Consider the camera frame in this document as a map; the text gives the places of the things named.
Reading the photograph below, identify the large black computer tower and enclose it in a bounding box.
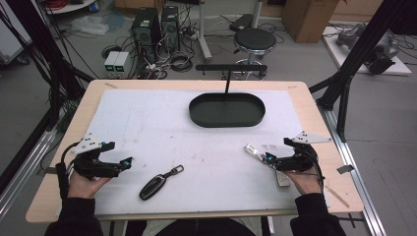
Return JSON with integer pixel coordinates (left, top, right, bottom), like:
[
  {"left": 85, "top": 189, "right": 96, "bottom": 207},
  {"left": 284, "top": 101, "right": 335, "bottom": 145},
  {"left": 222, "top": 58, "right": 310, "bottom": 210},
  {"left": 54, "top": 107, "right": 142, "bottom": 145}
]
[{"left": 130, "top": 7, "right": 162, "bottom": 68}]

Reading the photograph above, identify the black round stool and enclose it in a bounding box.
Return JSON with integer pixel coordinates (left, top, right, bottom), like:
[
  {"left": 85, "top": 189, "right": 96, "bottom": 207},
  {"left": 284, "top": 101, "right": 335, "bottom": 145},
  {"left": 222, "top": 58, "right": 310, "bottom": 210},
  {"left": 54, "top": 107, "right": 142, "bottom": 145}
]
[{"left": 233, "top": 27, "right": 278, "bottom": 81}]

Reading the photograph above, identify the grey and black device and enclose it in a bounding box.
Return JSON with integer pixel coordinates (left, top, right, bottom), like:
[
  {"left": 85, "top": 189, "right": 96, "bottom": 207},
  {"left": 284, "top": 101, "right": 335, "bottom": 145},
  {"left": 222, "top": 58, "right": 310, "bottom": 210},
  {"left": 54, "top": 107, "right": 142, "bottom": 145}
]
[{"left": 335, "top": 23, "right": 400, "bottom": 76}]

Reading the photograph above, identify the black oval tray with hanger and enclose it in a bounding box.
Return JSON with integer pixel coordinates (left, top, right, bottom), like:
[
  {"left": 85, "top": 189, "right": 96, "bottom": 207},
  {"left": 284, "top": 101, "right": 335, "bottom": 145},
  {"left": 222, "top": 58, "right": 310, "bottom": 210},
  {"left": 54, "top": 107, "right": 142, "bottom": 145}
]
[{"left": 188, "top": 63, "right": 268, "bottom": 129}]

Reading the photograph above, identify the brown cardboard box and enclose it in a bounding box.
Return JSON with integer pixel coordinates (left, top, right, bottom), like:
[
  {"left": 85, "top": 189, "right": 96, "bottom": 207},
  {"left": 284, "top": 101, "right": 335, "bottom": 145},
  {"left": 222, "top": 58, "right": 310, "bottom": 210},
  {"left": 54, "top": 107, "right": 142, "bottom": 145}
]
[{"left": 281, "top": 0, "right": 340, "bottom": 44}]

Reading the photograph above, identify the white board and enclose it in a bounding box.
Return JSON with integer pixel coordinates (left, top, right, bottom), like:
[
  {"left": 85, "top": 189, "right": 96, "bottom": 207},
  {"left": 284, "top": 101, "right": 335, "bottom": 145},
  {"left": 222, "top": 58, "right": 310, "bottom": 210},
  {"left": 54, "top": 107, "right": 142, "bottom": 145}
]
[{"left": 322, "top": 23, "right": 413, "bottom": 77}]

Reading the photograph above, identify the grey tape piece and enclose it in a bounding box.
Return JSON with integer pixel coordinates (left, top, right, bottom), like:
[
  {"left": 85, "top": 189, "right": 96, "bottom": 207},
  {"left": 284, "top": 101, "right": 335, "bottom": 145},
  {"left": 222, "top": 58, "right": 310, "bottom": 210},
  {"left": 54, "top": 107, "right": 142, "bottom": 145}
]
[{"left": 336, "top": 164, "right": 356, "bottom": 175}]

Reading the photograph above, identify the white plastic bag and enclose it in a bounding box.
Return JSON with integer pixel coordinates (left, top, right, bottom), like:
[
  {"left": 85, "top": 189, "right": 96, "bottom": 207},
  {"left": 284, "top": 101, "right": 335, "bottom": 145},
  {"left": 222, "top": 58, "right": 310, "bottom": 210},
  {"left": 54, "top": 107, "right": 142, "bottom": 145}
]
[{"left": 70, "top": 15, "right": 110, "bottom": 36}]

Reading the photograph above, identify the black flat pad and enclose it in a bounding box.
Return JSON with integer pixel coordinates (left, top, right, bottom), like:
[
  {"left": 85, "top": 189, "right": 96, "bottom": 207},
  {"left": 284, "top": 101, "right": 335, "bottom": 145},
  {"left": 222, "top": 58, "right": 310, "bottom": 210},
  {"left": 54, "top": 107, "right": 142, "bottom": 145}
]
[{"left": 228, "top": 13, "right": 256, "bottom": 32}]

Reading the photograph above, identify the white cabinet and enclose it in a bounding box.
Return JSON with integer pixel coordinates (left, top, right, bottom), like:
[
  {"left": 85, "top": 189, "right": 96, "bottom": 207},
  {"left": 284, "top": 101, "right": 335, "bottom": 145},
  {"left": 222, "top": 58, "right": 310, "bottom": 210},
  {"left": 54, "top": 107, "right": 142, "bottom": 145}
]
[{"left": 0, "top": 18, "right": 28, "bottom": 66}]

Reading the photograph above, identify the white power supply unit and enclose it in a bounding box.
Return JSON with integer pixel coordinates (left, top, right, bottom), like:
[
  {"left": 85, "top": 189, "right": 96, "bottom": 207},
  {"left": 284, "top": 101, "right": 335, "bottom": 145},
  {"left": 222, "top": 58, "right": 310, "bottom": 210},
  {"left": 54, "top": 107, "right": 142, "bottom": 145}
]
[
  {"left": 113, "top": 51, "right": 131, "bottom": 74},
  {"left": 103, "top": 50, "right": 121, "bottom": 74}
]

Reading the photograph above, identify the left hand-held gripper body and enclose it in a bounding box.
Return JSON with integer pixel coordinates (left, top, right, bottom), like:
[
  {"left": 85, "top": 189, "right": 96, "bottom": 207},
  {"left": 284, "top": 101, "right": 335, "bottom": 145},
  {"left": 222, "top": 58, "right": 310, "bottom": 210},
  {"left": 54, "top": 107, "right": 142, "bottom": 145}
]
[{"left": 70, "top": 132, "right": 122, "bottom": 180}]

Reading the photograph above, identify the slim black computer tower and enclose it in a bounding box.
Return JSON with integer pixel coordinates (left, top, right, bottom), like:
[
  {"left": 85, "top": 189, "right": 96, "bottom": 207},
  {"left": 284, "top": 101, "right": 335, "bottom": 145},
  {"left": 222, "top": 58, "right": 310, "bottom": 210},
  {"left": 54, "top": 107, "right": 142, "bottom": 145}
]
[{"left": 160, "top": 4, "right": 181, "bottom": 54}]

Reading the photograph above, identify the white round table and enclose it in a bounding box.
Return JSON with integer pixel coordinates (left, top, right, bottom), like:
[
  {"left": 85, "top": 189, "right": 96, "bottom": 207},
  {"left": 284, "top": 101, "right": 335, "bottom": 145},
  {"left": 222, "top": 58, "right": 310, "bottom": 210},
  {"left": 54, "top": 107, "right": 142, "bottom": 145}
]
[{"left": 41, "top": 0, "right": 98, "bottom": 15}]

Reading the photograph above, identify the aluminium rail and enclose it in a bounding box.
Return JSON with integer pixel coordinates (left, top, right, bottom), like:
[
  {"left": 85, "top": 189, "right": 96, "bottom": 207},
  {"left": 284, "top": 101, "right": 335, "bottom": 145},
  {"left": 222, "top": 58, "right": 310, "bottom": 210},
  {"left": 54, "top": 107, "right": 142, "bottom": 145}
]
[
  {"left": 0, "top": 129, "right": 60, "bottom": 219},
  {"left": 317, "top": 103, "right": 388, "bottom": 236}
]

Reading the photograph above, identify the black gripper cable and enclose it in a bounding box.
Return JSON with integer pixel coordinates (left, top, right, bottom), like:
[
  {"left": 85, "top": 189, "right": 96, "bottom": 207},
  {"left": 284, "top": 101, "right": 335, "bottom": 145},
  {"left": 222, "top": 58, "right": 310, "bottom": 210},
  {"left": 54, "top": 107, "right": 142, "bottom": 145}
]
[{"left": 54, "top": 142, "right": 81, "bottom": 200}]

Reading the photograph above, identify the person's dark clothed torso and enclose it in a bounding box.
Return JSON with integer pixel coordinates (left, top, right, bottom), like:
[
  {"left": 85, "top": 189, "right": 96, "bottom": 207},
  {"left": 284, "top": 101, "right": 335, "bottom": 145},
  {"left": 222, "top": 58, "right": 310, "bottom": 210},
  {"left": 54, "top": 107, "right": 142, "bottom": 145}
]
[{"left": 125, "top": 217, "right": 272, "bottom": 236}]

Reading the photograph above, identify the coil of black cables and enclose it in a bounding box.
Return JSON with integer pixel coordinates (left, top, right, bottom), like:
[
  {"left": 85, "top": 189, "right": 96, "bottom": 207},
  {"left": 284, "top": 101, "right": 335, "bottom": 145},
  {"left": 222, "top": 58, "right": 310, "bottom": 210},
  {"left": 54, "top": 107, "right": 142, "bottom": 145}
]
[{"left": 168, "top": 51, "right": 195, "bottom": 74}]

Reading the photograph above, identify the person's right hand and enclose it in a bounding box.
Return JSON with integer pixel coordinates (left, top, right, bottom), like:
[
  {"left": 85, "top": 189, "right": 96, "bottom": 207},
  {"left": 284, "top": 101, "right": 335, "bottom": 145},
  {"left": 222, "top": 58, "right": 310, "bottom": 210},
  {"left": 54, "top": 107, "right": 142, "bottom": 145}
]
[{"left": 284, "top": 168, "right": 325, "bottom": 197}]

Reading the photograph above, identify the black car key fob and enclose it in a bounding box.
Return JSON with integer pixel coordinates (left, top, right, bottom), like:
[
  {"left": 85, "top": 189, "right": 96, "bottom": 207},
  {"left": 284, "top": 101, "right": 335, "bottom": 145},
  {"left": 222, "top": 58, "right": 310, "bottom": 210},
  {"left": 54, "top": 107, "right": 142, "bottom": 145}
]
[{"left": 138, "top": 164, "right": 185, "bottom": 202}]

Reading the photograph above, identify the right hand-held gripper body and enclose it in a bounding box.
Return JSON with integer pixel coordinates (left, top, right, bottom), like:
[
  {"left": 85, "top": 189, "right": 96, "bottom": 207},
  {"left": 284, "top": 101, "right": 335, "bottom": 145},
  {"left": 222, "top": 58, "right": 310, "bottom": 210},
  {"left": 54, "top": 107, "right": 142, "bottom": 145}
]
[{"left": 274, "top": 131, "right": 332, "bottom": 173}]

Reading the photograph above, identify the person's left hand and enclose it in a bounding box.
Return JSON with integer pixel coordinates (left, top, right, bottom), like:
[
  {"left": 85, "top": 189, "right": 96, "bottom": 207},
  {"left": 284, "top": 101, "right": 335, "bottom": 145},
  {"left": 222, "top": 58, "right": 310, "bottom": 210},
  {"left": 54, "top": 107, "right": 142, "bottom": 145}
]
[{"left": 67, "top": 171, "right": 112, "bottom": 200}]

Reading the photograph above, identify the black metal frame stand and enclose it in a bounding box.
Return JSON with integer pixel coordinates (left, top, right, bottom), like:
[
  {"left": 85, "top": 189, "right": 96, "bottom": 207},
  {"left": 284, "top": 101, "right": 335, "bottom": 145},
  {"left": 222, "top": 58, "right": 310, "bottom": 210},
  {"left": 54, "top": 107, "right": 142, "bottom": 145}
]
[
  {"left": 0, "top": 0, "right": 96, "bottom": 133},
  {"left": 308, "top": 0, "right": 417, "bottom": 144}
]

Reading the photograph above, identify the white desk leg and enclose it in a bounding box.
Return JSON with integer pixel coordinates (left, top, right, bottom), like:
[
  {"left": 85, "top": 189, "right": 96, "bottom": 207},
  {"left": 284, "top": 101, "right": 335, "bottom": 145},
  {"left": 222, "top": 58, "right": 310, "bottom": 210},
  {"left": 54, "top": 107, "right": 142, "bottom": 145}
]
[{"left": 196, "top": 0, "right": 214, "bottom": 64}]

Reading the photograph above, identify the thin wooden stick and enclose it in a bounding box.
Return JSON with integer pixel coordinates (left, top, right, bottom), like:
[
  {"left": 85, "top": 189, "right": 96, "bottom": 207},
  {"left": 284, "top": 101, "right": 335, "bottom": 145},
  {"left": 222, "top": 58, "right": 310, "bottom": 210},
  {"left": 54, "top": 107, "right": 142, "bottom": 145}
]
[{"left": 324, "top": 184, "right": 351, "bottom": 209}]

